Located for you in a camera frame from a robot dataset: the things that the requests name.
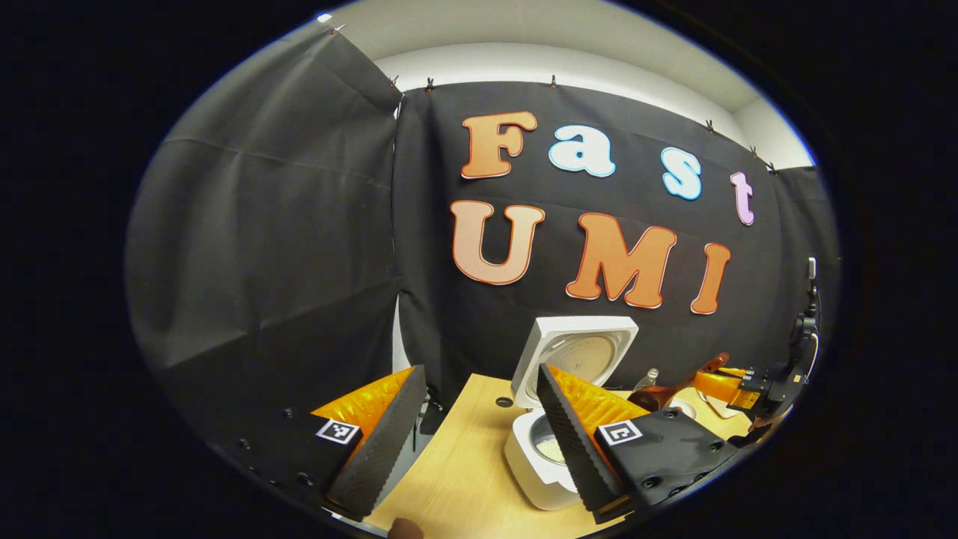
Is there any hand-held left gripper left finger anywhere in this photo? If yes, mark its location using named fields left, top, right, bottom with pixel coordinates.
left=213, top=365, right=427, bottom=523

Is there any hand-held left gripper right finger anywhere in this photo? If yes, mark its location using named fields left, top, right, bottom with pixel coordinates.
left=537, top=364, right=742, bottom=525

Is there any dark wooden spoon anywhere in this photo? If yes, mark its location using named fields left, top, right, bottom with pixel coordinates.
left=627, top=353, right=730, bottom=412

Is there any white rice cooker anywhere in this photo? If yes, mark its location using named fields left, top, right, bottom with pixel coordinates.
left=504, top=315, right=640, bottom=512

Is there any black backdrop cloth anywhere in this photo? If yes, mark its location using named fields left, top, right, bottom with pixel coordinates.
left=126, top=30, right=840, bottom=465

